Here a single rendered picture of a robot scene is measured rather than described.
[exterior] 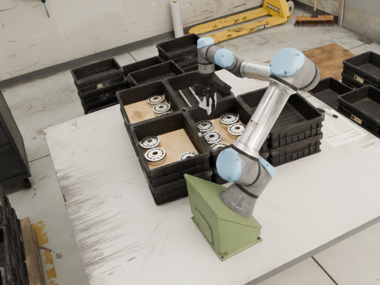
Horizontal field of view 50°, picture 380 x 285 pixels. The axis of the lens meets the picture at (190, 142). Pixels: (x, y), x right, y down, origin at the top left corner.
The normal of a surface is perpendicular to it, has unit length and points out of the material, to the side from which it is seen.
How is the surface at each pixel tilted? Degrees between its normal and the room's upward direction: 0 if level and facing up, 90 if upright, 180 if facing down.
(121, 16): 90
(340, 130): 0
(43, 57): 90
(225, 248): 90
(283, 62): 39
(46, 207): 0
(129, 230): 0
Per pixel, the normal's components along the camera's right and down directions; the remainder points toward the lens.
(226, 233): 0.45, 0.50
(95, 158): -0.12, -0.79
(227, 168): -0.74, -0.14
